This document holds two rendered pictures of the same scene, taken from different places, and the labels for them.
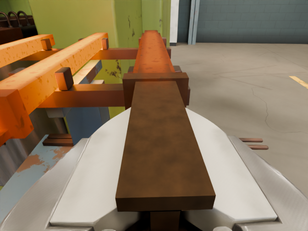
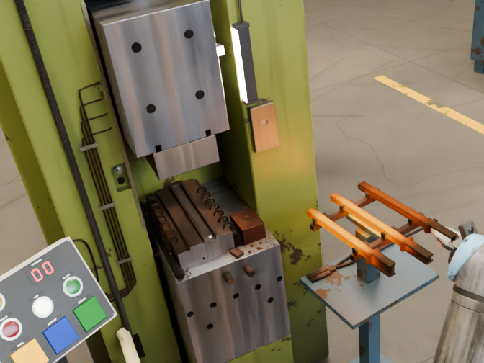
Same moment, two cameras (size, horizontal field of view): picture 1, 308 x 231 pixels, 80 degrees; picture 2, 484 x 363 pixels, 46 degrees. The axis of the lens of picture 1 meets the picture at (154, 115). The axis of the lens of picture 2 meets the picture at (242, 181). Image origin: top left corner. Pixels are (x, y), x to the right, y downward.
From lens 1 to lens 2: 1.85 m
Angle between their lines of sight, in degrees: 22
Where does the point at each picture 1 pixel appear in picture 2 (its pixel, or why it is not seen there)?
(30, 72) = (392, 232)
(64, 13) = (281, 184)
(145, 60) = (413, 214)
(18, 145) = (282, 297)
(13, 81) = (397, 235)
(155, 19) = not seen: hidden behind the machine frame
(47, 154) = (323, 285)
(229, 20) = not seen: outside the picture
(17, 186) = (337, 302)
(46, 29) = (265, 199)
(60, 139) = (320, 274)
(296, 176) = not seen: hidden behind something
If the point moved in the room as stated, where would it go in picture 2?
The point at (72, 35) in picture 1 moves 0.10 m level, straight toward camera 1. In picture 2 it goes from (284, 196) to (307, 203)
